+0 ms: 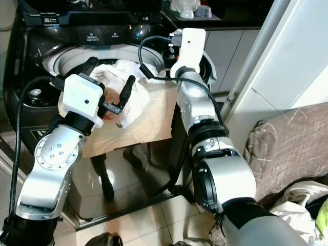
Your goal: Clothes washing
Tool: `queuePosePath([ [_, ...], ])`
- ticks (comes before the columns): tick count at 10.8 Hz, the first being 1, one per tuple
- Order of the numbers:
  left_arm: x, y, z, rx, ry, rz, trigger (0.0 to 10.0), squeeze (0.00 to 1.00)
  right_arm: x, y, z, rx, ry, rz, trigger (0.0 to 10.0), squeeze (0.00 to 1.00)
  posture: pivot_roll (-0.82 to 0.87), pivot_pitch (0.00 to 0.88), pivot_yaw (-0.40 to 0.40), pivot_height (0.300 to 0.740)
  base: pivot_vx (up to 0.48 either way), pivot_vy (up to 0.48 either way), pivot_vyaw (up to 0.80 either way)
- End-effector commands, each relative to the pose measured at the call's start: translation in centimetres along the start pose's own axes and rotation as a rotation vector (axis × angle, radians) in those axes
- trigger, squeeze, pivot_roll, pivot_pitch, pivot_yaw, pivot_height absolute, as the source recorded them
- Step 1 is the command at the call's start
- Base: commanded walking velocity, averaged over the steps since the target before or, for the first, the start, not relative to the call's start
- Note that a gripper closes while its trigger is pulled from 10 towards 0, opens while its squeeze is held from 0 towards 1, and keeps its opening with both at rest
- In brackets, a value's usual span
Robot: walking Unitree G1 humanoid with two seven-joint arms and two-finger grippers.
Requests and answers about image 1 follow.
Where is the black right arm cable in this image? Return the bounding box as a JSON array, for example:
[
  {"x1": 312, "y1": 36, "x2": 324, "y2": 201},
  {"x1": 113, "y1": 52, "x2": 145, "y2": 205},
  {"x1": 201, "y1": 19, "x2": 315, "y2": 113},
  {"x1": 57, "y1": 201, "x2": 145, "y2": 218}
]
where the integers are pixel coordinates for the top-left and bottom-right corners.
[{"x1": 138, "y1": 32, "x2": 227, "y2": 129}]

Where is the dark robot left foot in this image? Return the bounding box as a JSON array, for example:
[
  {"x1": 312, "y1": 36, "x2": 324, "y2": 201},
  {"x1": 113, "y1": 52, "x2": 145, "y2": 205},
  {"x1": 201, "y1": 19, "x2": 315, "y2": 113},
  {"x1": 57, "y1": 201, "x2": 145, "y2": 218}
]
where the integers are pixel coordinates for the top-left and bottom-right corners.
[{"x1": 92, "y1": 232, "x2": 124, "y2": 246}]

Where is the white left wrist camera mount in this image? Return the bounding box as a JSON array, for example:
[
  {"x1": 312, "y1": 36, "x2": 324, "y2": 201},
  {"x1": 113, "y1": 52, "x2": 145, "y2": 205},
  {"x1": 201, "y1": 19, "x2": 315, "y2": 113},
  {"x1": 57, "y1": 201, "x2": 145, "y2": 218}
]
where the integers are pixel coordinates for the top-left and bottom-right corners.
[{"x1": 61, "y1": 74, "x2": 105, "y2": 128}]

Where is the grey cup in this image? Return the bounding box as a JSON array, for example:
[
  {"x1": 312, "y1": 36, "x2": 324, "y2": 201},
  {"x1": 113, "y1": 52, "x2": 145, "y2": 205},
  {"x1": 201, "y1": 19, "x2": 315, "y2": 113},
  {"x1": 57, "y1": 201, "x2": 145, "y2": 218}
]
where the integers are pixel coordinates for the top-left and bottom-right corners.
[{"x1": 195, "y1": 4, "x2": 214, "y2": 19}]

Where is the brown fabric chair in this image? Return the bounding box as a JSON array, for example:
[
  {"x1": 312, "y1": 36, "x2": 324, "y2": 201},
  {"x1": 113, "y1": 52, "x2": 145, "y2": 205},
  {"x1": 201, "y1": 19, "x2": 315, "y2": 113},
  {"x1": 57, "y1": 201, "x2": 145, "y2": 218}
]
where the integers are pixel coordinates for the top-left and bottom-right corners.
[{"x1": 243, "y1": 105, "x2": 328, "y2": 206}]

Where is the black table leg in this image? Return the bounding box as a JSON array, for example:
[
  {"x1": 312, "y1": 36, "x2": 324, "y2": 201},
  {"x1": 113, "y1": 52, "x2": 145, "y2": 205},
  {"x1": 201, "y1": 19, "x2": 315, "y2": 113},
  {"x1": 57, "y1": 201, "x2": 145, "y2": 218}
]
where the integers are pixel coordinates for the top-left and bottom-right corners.
[
  {"x1": 164, "y1": 154, "x2": 186, "y2": 203},
  {"x1": 100, "y1": 169, "x2": 116, "y2": 201}
]

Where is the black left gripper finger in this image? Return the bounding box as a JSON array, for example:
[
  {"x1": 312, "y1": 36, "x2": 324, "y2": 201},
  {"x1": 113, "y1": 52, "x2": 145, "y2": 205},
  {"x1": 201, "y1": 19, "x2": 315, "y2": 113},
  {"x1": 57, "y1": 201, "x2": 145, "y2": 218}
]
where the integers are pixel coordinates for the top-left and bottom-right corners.
[
  {"x1": 74, "y1": 57, "x2": 99, "y2": 77},
  {"x1": 117, "y1": 75, "x2": 136, "y2": 110}
]

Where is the black washing machine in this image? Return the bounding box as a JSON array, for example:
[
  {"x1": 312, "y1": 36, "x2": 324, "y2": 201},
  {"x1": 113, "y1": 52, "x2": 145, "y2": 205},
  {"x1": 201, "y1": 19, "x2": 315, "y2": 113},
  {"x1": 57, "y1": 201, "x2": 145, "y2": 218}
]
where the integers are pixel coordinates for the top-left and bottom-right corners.
[{"x1": 3, "y1": 0, "x2": 177, "y2": 170}]

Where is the white sliding door frame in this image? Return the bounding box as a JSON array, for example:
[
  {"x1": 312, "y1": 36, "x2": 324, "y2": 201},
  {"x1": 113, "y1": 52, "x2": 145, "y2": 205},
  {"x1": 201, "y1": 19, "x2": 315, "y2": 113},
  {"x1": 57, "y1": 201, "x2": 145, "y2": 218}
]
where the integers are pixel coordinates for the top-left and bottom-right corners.
[{"x1": 223, "y1": 0, "x2": 328, "y2": 134}]

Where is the white bowl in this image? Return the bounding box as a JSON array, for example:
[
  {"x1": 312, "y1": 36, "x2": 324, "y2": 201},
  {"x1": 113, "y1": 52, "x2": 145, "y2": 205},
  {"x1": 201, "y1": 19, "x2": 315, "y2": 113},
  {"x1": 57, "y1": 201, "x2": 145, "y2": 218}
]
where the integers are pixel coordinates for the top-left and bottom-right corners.
[{"x1": 170, "y1": 0, "x2": 200, "y2": 18}]

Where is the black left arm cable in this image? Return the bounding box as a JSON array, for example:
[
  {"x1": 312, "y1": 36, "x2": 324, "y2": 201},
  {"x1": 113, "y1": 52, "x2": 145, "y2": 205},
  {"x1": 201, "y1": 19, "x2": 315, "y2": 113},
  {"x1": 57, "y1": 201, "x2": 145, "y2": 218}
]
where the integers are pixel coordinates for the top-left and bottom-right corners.
[{"x1": 0, "y1": 76, "x2": 67, "y2": 241}]

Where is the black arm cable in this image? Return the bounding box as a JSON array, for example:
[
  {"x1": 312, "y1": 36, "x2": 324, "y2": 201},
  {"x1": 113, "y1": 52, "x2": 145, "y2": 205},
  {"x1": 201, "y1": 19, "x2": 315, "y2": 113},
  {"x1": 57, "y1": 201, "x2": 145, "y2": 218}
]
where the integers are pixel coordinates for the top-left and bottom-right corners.
[
  {"x1": 0, "y1": 76, "x2": 67, "y2": 241},
  {"x1": 138, "y1": 32, "x2": 227, "y2": 129}
]

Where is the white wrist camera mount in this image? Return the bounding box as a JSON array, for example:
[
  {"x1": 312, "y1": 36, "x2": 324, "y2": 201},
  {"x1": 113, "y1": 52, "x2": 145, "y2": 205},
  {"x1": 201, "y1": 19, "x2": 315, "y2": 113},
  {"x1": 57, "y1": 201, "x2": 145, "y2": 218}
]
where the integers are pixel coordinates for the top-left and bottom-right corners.
[
  {"x1": 61, "y1": 74, "x2": 105, "y2": 128},
  {"x1": 170, "y1": 28, "x2": 206, "y2": 77}
]

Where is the white garment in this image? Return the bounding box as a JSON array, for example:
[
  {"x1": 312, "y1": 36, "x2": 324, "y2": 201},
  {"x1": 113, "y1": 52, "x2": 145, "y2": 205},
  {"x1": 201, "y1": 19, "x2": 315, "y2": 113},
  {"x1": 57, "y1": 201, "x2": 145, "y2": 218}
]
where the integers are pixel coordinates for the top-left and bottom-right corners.
[{"x1": 59, "y1": 59, "x2": 152, "y2": 129}]

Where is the pale printed garment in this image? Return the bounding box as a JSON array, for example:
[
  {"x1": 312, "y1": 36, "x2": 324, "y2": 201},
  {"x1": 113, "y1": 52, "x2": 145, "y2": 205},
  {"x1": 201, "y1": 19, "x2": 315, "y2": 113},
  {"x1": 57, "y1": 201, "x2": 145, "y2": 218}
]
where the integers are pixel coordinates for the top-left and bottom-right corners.
[{"x1": 269, "y1": 180, "x2": 323, "y2": 244}]

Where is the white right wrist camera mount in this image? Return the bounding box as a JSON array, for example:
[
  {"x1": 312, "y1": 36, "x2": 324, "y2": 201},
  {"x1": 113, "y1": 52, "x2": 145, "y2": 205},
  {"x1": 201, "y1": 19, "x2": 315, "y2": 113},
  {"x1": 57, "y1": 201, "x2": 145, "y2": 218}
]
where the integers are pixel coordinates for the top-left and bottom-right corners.
[{"x1": 170, "y1": 28, "x2": 206, "y2": 77}]

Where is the yellow green cloth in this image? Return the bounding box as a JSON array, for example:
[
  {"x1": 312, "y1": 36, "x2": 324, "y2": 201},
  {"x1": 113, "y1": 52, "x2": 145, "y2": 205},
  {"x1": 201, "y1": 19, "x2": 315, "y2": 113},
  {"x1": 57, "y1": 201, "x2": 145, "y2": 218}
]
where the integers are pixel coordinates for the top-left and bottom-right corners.
[{"x1": 314, "y1": 197, "x2": 328, "y2": 241}]

